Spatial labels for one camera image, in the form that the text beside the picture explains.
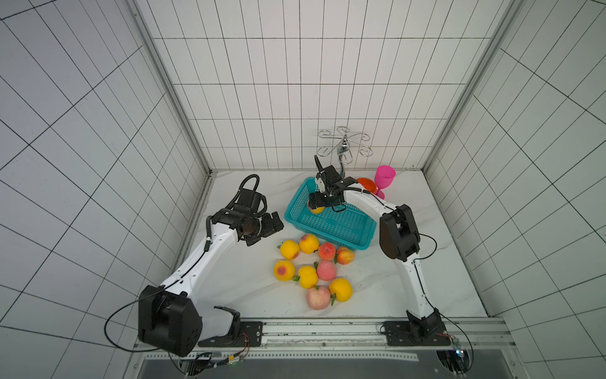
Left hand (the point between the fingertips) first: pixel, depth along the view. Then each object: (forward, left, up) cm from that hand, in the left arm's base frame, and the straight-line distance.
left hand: (271, 234), depth 80 cm
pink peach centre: (-9, -20, -9) cm, 23 cm away
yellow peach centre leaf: (-12, -13, -9) cm, 20 cm away
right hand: (+24, -18, -9) cm, 32 cm away
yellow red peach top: (+1, -13, -8) cm, 16 cm away
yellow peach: (-2, -6, -8) cm, 11 cm away
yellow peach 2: (-15, -25, -8) cm, 30 cm away
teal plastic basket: (+11, -32, -14) cm, 37 cm away
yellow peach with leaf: (+15, -18, -7) cm, 24 cm away
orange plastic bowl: (+33, -42, -11) cm, 55 cm away
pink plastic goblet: (+27, -45, +2) cm, 52 cm away
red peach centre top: (-2, -20, -8) cm, 22 cm away
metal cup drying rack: (+33, -27, +13) cm, 45 cm away
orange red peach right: (-4, -27, -8) cm, 28 cm away
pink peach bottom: (-19, -17, -8) cm, 26 cm away
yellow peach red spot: (-9, -5, -8) cm, 13 cm away
